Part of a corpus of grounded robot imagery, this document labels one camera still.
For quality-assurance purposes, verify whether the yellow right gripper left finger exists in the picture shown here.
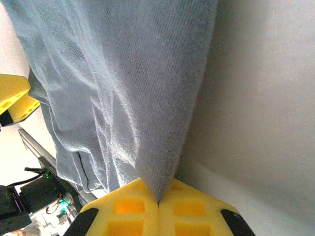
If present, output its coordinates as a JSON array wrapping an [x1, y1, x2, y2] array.
[[63, 177, 160, 236]]

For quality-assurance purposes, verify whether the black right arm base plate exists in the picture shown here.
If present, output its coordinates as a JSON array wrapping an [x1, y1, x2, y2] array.
[[19, 175, 72, 215]]

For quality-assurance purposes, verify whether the grey t-shirt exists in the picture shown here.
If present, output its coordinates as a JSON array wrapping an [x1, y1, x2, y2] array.
[[1, 0, 219, 205]]

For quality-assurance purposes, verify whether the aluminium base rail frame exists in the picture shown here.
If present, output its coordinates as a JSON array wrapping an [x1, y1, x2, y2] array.
[[18, 128, 99, 207]]

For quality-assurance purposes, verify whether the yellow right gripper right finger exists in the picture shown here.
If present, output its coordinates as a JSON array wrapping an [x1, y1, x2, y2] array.
[[158, 177, 257, 236]]

